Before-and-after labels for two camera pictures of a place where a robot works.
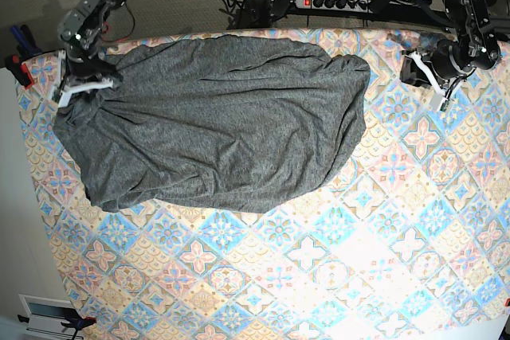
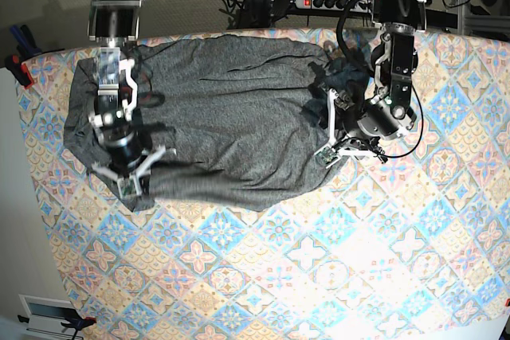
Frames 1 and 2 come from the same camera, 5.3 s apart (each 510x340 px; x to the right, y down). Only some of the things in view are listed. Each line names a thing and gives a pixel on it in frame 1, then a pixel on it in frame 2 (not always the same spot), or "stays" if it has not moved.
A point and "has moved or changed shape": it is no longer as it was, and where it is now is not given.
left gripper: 78,75 -> 130,166
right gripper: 447,68 -> 351,135
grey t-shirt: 215,125 has moved or changed shape
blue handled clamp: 26,46 stays
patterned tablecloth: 409,237 stays
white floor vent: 45,315 stays
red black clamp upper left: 13,63 stays
